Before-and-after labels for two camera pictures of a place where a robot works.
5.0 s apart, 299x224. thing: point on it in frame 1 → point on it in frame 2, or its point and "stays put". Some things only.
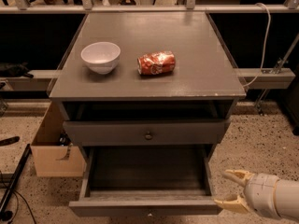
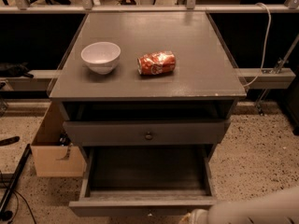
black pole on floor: x=16 y=175 stays put
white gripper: x=261 y=192 → x=199 y=217
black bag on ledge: x=14 y=69 stays put
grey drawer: x=146 y=180 stays put
